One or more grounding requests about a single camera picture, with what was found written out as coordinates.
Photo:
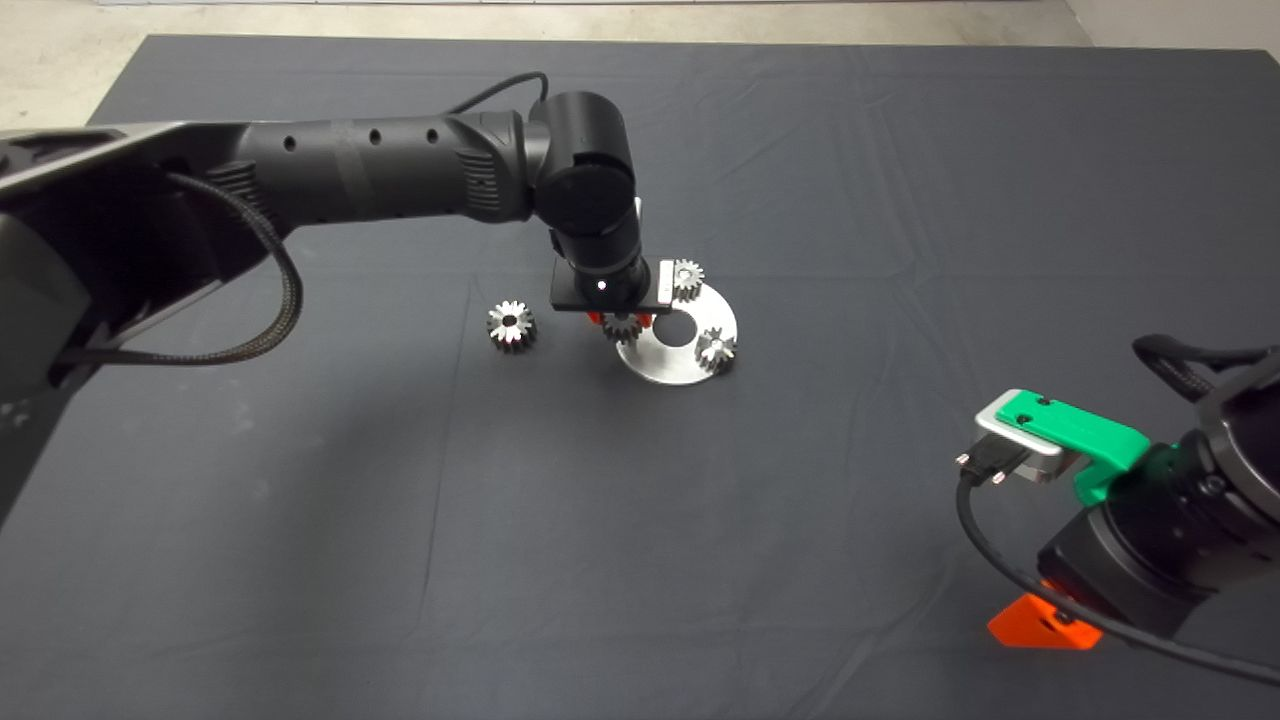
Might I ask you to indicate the small steel gear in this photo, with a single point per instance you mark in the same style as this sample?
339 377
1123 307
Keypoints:
692 290
716 354
622 332

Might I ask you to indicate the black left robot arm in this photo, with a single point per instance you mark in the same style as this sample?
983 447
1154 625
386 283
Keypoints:
380 165

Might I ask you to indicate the silver right camera box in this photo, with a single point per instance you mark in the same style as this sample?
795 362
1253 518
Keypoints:
1050 465

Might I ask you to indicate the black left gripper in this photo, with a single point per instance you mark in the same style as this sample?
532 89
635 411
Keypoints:
565 295

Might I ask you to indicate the dark grey table cloth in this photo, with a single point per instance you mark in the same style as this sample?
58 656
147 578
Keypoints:
800 150

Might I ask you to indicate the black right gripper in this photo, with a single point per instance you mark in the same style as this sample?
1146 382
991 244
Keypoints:
1113 565

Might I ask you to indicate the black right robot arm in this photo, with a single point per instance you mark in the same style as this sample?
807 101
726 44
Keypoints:
1245 460

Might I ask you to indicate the green right camera mount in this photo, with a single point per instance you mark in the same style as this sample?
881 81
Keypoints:
1080 430

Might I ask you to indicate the large steel gear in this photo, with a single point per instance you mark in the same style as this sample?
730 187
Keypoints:
500 335

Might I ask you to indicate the round metal plate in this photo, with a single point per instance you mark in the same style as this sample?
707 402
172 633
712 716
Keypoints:
665 372

